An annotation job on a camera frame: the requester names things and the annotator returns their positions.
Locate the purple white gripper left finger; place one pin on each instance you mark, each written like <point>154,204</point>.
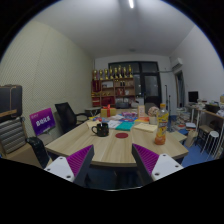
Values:
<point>73,168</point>

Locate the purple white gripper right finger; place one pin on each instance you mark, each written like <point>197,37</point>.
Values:
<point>152,166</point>

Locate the black chair near left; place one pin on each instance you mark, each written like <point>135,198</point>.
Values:
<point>39,150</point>

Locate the beige paper envelope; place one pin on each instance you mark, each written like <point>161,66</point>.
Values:
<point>146,127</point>

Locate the red round coaster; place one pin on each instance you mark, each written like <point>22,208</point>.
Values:
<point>121,135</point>

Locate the black mug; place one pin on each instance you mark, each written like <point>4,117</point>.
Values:
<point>101,129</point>

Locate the teal notebook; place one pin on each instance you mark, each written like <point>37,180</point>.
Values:
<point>125,126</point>

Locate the black office chair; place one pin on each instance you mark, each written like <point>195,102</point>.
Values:
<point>68,119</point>

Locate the wooden conference table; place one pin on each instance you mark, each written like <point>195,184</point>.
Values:
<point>111,151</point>

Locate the orange juice plastic bottle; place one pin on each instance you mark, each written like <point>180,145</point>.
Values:
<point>162,123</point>

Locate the purple sign board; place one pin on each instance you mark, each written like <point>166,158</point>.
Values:
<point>42,121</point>

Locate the yellow gift box red ribbon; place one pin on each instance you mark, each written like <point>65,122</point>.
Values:
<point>108,111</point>

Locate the white round stool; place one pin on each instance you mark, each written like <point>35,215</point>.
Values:
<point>211,141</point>

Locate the black double door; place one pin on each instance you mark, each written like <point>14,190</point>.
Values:
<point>146,77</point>

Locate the black computer monitor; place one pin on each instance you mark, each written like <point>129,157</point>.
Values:
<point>193,96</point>

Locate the wooden trophy shelf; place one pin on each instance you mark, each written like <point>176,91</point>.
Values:
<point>114,85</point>

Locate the white air conditioner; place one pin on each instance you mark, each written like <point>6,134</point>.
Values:
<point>177,63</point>

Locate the ceiling tube light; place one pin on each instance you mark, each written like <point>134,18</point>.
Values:
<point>131,3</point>

